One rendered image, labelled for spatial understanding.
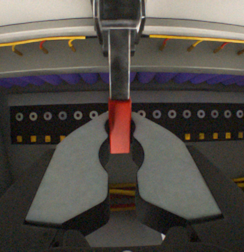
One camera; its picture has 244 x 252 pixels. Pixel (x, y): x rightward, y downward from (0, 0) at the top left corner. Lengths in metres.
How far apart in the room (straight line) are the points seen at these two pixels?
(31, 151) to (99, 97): 0.14
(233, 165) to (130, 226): 0.22
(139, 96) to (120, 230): 0.16
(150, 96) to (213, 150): 0.15
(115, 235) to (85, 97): 0.17
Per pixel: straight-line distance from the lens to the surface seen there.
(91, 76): 0.20
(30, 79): 0.21
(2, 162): 0.34
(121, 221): 0.25
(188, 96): 0.27
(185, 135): 0.27
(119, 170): 0.32
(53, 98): 0.27
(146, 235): 0.22
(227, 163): 0.37
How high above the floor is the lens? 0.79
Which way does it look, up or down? 18 degrees up
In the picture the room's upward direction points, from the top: 180 degrees clockwise
